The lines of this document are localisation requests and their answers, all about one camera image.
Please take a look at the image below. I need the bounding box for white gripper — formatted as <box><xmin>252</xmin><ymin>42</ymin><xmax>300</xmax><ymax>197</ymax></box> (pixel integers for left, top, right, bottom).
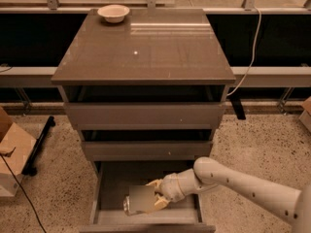
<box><xmin>148</xmin><ymin>173</ymin><xmax>185</xmax><ymax>213</ymax></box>

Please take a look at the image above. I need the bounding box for green silver 7up can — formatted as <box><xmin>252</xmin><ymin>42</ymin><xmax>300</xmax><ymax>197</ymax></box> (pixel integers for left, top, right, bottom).
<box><xmin>123</xmin><ymin>185</ymin><xmax>155</xmax><ymax>216</ymax></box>

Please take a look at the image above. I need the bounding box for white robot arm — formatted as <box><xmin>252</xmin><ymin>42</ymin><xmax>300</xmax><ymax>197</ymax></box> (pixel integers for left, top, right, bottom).
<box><xmin>148</xmin><ymin>157</ymin><xmax>311</xmax><ymax>233</ymax></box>

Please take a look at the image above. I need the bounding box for grey bottom drawer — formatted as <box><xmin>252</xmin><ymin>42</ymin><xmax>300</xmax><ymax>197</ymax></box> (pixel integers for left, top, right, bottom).
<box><xmin>80</xmin><ymin>160</ymin><xmax>216</xmax><ymax>233</ymax></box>

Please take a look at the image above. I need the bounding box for grey drawer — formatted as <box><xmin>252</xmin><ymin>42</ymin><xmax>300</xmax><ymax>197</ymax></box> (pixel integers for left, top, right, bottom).
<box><xmin>82</xmin><ymin>129</ymin><xmax>212</xmax><ymax>161</ymax></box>
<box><xmin>59</xmin><ymin>84</ymin><xmax>227</xmax><ymax>131</ymax></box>
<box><xmin>80</xmin><ymin>160</ymin><xmax>216</xmax><ymax>233</ymax></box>

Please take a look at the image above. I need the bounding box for grey middle drawer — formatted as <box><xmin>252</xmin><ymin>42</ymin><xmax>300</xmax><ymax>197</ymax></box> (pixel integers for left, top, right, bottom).
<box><xmin>82</xmin><ymin>129</ymin><xmax>212</xmax><ymax>161</ymax></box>

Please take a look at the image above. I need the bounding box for grey drawer cabinet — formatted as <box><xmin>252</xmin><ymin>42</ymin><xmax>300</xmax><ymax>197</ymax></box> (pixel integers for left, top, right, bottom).
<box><xmin>51</xmin><ymin>8</ymin><xmax>236</xmax><ymax>233</ymax></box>

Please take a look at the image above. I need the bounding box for grey top drawer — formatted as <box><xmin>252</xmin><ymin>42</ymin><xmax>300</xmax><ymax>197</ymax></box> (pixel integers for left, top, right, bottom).
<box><xmin>59</xmin><ymin>84</ymin><xmax>227</xmax><ymax>131</ymax></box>

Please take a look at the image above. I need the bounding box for black stand foot left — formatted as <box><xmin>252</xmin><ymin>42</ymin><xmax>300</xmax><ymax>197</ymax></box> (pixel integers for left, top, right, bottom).
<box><xmin>22</xmin><ymin>116</ymin><xmax>55</xmax><ymax>176</ymax></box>

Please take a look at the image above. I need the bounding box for cardboard box right edge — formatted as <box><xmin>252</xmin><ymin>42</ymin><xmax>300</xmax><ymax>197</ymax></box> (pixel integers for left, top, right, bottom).
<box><xmin>299</xmin><ymin>96</ymin><xmax>311</xmax><ymax>132</ymax></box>

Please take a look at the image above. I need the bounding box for white paper bowl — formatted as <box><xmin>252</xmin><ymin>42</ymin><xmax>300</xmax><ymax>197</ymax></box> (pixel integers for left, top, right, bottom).
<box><xmin>97</xmin><ymin>5</ymin><xmax>130</xmax><ymax>23</ymax></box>

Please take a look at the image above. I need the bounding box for black bracket foot right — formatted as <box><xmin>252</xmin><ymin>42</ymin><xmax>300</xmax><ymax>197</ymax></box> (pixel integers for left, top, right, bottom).
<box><xmin>229</xmin><ymin>97</ymin><xmax>246</xmax><ymax>120</ymax></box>

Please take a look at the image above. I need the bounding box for white hanging cable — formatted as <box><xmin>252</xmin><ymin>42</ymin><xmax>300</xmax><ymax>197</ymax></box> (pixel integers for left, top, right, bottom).
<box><xmin>226</xmin><ymin>7</ymin><xmax>262</xmax><ymax>98</ymax></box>

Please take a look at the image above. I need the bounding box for black floor cable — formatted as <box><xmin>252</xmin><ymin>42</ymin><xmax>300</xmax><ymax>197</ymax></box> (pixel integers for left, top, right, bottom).
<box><xmin>0</xmin><ymin>152</ymin><xmax>48</xmax><ymax>233</ymax></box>

